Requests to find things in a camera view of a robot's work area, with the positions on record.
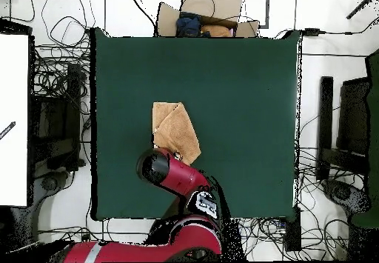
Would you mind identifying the tan terry towel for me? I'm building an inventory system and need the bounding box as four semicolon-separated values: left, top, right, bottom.
152;101;202;167

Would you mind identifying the orange cloth item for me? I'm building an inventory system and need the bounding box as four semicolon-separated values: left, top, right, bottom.
201;24;233;38

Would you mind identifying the dark green table cloth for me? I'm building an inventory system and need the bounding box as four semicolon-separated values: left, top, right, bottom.
90;27;301;221

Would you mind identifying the dark blue garment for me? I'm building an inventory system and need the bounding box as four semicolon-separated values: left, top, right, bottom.
175;11;204;38

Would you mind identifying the brown cardboard box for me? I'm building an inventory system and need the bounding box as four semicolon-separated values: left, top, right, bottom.
155;0;261;39

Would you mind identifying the black upright bar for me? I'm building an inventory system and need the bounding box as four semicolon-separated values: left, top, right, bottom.
315;76;335;182

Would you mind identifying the white board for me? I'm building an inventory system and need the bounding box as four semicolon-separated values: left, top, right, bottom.
0;33;30;207

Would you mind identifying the green cloth drape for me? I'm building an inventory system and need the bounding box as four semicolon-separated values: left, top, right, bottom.
350;47;379;228

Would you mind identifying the dark slim rod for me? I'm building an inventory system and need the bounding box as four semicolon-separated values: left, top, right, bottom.
345;0;378;20

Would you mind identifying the black stand frame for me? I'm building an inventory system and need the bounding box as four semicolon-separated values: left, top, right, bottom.
30;62;87;172

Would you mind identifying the black and blue cable tangle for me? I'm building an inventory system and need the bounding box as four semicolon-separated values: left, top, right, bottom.
239;217;286;262

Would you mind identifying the grey angled frame bar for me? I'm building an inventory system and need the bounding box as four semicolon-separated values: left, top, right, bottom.
257;0;271;29

